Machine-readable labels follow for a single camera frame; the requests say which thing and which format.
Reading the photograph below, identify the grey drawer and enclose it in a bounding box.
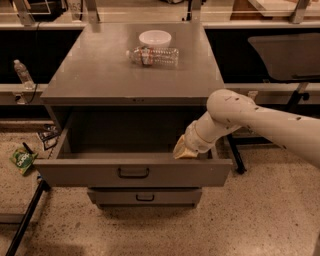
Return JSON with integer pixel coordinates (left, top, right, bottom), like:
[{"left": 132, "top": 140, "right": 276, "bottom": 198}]
[
  {"left": 87, "top": 188, "right": 202, "bottom": 206},
  {"left": 35, "top": 109, "right": 232, "bottom": 188}
]

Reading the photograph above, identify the small upright water bottle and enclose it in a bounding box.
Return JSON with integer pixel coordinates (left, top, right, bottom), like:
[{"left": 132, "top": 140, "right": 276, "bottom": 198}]
[{"left": 14, "top": 59, "right": 35, "bottom": 90}]

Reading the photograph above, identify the white bowl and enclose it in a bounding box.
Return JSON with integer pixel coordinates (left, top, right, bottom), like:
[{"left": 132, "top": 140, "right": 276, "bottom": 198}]
[{"left": 139, "top": 30, "right": 172, "bottom": 47}]

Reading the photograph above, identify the grey bottom drawer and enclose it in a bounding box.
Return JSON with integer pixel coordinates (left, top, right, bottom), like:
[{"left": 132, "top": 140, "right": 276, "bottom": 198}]
[{"left": 87, "top": 188, "right": 202, "bottom": 206}]

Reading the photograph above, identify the black table leg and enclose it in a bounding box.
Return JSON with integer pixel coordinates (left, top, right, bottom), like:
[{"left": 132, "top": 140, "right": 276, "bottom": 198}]
[{"left": 227, "top": 134, "right": 246, "bottom": 174}]

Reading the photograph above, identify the clear plastic bottle lying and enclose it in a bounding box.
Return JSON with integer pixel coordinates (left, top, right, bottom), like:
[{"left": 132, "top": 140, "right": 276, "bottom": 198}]
[{"left": 126, "top": 46, "right": 179, "bottom": 66}]

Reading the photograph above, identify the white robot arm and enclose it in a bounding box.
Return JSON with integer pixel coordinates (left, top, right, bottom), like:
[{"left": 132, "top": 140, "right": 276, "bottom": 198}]
[{"left": 173, "top": 89, "right": 320, "bottom": 168}]

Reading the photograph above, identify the grey top drawer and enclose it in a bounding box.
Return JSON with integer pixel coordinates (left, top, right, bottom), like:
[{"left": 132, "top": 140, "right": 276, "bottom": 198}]
[{"left": 35, "top": 109, "right": 232, "bottom": 188}]

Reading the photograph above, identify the grey metal drawer cabinet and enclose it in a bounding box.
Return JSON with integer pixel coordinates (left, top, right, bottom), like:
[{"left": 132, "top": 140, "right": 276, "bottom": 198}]
[{"left": 40, "top": 22, "right": 230, "bottom": 210}]

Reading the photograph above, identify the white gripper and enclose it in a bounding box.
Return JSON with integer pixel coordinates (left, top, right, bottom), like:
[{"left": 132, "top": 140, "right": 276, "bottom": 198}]
[{"left": 173, "top": 121, "right": 214, "bottom": 159}]

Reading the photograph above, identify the black white chip bag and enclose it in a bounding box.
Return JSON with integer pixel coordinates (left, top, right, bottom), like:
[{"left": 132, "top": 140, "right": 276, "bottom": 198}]
[{"left": 37, "top": 124, "right": 59, "bottom": 151}]

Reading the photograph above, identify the green snack bag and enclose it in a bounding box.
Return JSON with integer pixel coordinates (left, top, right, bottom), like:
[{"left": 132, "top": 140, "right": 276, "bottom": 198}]
[{"left": 10, "top": 148, "right": 38, "bottom": 175}]

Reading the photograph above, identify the black pole blue tape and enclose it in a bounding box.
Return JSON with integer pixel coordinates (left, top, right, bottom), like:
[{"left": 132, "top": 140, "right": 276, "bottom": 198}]
[{"left": 1, "top": 179, "right": 50, "bottom": 256}]

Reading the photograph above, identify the grey chair seat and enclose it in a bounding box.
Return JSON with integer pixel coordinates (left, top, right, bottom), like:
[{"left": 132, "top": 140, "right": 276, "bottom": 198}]
[{"left": 248, "top": 33, "right": 320, "bottom": 82}]

